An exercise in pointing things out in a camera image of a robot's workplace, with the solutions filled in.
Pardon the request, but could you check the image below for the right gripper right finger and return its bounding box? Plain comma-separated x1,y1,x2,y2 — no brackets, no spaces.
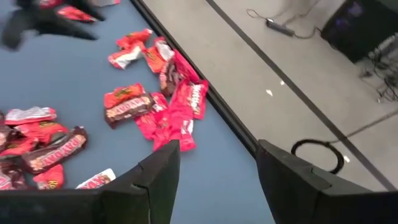
255,139,332,224

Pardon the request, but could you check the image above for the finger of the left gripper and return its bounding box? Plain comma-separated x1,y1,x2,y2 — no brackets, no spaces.
62,0,106,22
34,20,98,41

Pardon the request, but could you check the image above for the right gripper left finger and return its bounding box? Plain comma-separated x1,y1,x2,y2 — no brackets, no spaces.
99,139,181,224

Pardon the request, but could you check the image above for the orange Reese's candy pack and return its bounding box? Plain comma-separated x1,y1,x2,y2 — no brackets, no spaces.
103,82,146,110
14,120,69,146
32,164,65,190
56,5,97,23
0,136,40,158
116,28,154,50

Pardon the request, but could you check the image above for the red Skittles candy pack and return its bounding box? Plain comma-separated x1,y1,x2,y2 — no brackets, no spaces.
170,79,210,121
152,108,197,152
134,92,170,141
172,49,201,84

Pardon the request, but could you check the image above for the black computer with purple lights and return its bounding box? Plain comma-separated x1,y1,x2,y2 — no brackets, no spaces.
320,0,398,65

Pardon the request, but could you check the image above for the black coiled cable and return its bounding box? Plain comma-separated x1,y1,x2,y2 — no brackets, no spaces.
290,110,398,175

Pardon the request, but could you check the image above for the black power strip with cord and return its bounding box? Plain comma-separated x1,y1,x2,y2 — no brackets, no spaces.
246,0,323,40

